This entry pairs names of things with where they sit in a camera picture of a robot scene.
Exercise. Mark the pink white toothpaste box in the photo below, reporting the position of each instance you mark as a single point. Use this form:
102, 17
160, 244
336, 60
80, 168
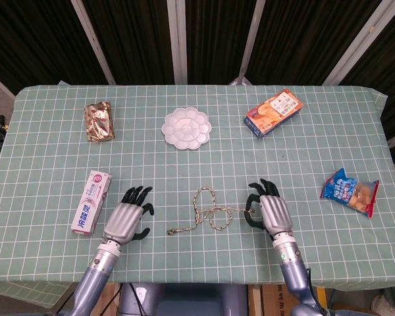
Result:
90, 204

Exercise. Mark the black pleated curtain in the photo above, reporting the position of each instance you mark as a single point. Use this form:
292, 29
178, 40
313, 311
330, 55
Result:
138, 39

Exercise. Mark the light wooden plank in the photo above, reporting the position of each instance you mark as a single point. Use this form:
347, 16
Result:
255, 301

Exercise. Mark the wooden crate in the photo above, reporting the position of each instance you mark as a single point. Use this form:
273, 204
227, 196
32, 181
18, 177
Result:
110, 303

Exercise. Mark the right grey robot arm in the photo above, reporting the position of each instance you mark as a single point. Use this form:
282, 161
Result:
293, 266

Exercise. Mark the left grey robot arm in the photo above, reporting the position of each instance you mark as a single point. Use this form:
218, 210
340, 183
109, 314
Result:
95, 273

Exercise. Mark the gold foil snack packet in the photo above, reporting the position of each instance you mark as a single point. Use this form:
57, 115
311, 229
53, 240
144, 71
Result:
98, 121

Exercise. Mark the brown cardboard box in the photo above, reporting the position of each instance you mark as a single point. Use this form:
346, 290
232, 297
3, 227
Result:
276, 303

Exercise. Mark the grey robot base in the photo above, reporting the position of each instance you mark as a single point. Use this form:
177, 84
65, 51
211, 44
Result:
191, 301

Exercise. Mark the orange blue biscuit box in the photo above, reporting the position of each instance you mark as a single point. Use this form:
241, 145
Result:
271, 113

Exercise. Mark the blue snack bag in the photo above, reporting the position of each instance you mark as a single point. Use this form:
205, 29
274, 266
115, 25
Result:
349, 192

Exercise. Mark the white flower-shaped paint palette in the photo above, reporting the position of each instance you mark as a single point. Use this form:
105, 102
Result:
186, 128

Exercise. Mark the green checked tablecloth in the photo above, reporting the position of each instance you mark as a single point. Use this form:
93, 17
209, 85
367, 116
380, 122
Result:
200, 263

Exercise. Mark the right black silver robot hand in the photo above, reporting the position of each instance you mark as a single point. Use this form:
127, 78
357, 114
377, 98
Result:
276, 214

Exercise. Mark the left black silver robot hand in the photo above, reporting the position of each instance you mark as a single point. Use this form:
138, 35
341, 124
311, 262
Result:
123, 220

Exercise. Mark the white frame post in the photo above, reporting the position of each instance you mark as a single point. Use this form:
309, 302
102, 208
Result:
92, 39
177, 42
251, 39
358, 42

